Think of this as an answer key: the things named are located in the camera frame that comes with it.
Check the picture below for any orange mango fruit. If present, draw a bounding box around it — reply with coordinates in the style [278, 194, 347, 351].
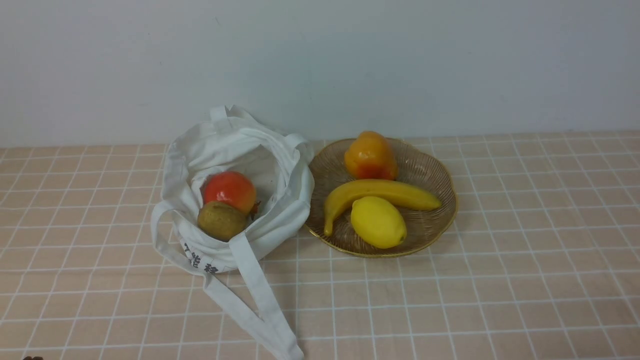
[343, 131, 398, 181]

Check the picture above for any yellow lemon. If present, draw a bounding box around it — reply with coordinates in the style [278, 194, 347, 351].
[350, 196, 407, 249]

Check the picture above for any yellow banana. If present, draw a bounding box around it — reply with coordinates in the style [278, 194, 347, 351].
[323, 178, 442, 237]

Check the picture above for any white canvas tote bag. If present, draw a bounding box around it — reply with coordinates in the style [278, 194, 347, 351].
[150, 105, 314, 360]

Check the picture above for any brown kiwi fruit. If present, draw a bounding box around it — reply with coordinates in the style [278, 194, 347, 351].
[197, 201, 248, 243]

